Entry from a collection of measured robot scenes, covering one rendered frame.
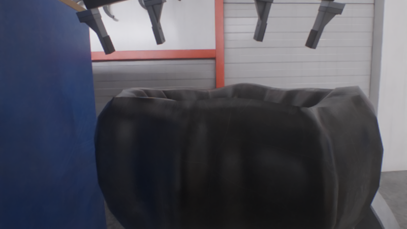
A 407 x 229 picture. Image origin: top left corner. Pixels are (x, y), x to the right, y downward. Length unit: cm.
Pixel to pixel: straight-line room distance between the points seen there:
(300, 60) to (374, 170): 127
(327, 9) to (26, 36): 66
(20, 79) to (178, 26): 99
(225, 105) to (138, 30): 122
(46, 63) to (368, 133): 66
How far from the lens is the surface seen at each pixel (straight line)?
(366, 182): 32
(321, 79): 162
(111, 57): 142
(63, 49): 70
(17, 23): 59
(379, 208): 60
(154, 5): 47
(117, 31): 145
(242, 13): 146
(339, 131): 26
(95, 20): 53
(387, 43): 183
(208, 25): 137
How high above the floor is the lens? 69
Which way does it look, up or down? 6 degrees down
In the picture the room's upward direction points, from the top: 1 degrees counter-clockwise
